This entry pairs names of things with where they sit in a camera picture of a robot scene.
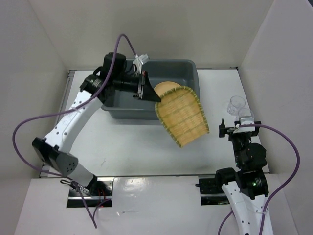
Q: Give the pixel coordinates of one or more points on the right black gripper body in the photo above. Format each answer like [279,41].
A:
[239,140]

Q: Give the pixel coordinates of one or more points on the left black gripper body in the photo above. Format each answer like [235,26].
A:
[129,83]

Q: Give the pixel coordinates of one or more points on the tan plate with bear logo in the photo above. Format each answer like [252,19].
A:
[163,87]

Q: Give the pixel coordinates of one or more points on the woven bamboo tray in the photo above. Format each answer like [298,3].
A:
[182,115]

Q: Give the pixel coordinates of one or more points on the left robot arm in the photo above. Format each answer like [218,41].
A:
[55,147]

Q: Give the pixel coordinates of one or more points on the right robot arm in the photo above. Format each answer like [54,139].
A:
[246,189]

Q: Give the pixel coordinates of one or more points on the grey plastic bin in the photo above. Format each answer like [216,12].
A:
[122,105]

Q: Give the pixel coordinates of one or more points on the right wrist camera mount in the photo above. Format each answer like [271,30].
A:
[244,125]

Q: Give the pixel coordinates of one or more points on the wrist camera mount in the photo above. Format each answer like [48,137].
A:
[244,125]
[138,63]

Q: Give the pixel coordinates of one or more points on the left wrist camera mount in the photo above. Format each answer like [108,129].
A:
[138,63]

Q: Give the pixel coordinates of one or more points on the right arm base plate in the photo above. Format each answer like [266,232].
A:
[210,193]

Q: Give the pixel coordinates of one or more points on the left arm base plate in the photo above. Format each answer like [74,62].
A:
[99,197]

